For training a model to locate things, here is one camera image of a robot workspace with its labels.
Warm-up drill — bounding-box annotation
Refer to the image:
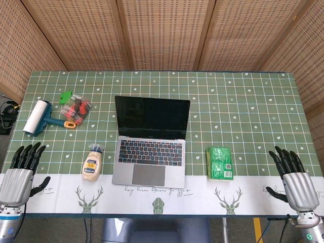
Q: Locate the black floor cable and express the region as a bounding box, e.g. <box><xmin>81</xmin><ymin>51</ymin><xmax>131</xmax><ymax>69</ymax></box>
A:
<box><xmin>84</xmin><ymin>217</ymin><xmax>92</xmax><ymax>243</ymax></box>

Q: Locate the black right hand cable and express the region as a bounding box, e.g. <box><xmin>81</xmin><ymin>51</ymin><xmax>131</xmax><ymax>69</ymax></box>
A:
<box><xmin>265</xmin><ymin>214</ymin><xmax>292</xmax><ymax>243</ymax></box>

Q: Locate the clear bag of red parts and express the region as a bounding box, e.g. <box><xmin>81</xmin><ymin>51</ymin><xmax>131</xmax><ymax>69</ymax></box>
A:
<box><xmin>60</xmin><ymin>93</ymin><xmax>92</xmax><ymax>125</ymax></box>

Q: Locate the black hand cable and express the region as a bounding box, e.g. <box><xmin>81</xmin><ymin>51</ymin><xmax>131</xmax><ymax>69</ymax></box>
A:
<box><xmin>14</xmin><ymin>205</ymin><xmax>27</xmax><ymax>242</ymax></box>
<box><xmin>265</xmin><ymin>214</ymin><xmax>292</xmax><ymax>243</ymax></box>

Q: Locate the green plastic piece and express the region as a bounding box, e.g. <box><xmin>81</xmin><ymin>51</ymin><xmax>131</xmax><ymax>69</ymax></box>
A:
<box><xmin>59</xmin><ymin>91</ymin><xmax>73</xmax><ymax>105</ymax></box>

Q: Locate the grey open laptop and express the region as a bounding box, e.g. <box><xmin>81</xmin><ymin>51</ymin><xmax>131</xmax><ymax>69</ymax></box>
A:
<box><xmin>112</xmin><ymin>95</ymin><xmax>191</xmax><ymax>189</ymax></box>

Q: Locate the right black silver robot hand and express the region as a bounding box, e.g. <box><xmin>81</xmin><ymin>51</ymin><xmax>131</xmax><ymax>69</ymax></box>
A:
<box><xmin>265</xmin><ymin>146</ymin><xmax>320</xmax><ymax>213</ymax></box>

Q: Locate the blue grey chair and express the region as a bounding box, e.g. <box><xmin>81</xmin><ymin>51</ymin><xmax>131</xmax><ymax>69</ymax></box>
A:
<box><xmin>101</xmin><ymin>217</ymin><xmax>211</xmax><ymax>243</ymax></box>

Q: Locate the yellow floor tape strip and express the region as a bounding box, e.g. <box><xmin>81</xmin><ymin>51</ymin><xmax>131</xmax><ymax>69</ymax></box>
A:
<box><xmin>253</xmin><ymin>217</ymin><xmax>264</xmax><ymax>243</ymax></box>

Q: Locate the black left hand cable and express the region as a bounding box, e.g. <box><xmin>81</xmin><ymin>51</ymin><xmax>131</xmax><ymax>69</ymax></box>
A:
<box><xmin>14</xmin><ymin>205</ymin><xmax>27</xmax><ymax>242</ymax></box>

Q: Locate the metal table leg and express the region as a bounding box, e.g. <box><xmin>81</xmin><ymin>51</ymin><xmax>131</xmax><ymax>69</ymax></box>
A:
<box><xmin>221</xmin><ymin>217</ymin><xmax>229</xmax><ymax>243</ymax></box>

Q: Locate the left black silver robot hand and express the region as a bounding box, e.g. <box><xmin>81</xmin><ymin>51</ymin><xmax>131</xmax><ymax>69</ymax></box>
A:
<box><xmin>0</xmin><ymin>142</ymin><xmax>51</xmax><ymax>208</ymax></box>

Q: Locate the black cable bundle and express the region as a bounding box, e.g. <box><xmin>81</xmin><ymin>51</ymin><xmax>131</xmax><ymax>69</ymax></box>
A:
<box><xmin>0</xmin><ymin>100</ymin><xmax>20</xmax><ymax>135</ymax></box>

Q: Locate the mayonnaise squeeze bottle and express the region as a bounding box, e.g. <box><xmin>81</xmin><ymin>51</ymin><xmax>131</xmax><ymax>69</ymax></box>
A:
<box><xmin>82</xmin><ymin>143</ymin><xmax>104</xmax><ymax>182</ymax></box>

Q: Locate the green grid tablecloth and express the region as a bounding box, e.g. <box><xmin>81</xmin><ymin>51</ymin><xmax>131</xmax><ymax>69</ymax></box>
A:
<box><xmin>0</xmin><ymin>70</ymin><xmax>324</xmax><ymax>219</ymax></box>

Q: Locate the green tissue pack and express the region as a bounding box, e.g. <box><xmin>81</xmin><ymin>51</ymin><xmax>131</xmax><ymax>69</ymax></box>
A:
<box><xmin>206</xmin><ymin>146</ymin><xmax>234</xmax><ymax>181</ymax></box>

